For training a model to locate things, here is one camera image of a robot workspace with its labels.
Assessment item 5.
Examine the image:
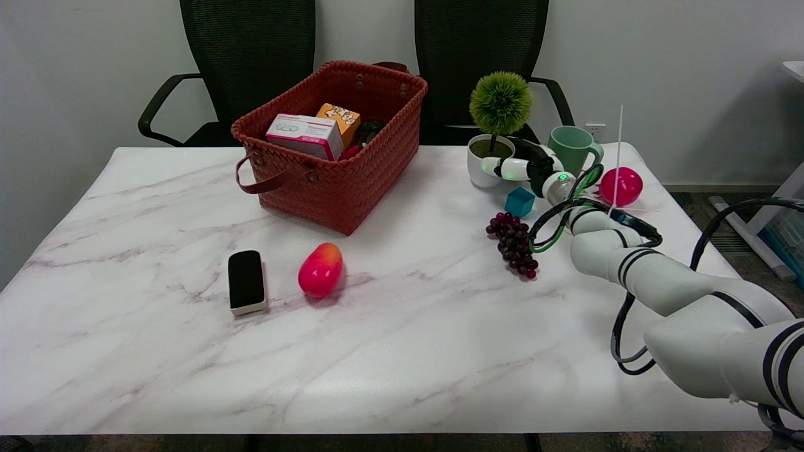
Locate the dark purple grape bunch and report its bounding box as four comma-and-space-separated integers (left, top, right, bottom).
486, 212, 539, 281

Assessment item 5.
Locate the dark object in basket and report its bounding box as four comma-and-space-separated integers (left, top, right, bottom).
355, 121, 386, 148

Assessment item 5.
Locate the red woven basket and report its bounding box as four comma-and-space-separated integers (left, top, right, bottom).
231, 60, 429, 237

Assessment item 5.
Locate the teal cube block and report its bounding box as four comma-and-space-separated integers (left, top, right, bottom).
505, 187, 536, 218

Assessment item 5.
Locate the white bar on floor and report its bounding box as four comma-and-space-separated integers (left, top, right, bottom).
709, 196, 798, 283

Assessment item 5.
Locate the thin black cable bundle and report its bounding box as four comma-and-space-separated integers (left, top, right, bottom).
528, 164, 663, 254

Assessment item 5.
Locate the green ceramic mug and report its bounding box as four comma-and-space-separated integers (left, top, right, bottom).
548, 126, 605, 176

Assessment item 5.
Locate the white zip tie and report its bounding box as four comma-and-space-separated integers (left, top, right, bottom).
606, 105, 626, 218

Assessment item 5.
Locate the pink orange toy mango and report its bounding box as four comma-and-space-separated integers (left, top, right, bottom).
298, 242, 345, 298

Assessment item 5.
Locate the pink white cardboard box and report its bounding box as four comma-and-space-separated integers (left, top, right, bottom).
266, 114, 344, 161

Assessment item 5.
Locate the pink plastic ball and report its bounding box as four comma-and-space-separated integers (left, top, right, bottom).
599, 167, 644, 208

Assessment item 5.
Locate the orange cardboard box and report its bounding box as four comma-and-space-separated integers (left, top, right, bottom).
315, 103, 362, 148

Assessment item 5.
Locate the thick black cable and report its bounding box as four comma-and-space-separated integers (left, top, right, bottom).
611, 198, 804, 448

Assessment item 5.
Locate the black white board eraser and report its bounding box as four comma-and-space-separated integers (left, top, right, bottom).
227, 250, 268, 316

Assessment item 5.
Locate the green cable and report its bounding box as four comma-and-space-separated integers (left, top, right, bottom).
531, 166, 604, 254

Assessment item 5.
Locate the white slanted panel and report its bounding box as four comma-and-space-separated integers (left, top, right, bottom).
747, 163, 804, 238

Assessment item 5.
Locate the black mesh office chair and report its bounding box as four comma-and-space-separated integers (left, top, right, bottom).
138, 0, 317, 148
415, 0, 575, 146

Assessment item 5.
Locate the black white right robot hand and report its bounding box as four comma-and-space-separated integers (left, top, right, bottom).
481, 137, 566, 198

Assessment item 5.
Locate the green ball plant white pot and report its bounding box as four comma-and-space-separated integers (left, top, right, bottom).
466, 71, 533, 189

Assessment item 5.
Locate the blue box on floor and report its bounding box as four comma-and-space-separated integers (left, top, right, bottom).
763, 207, 804, 289

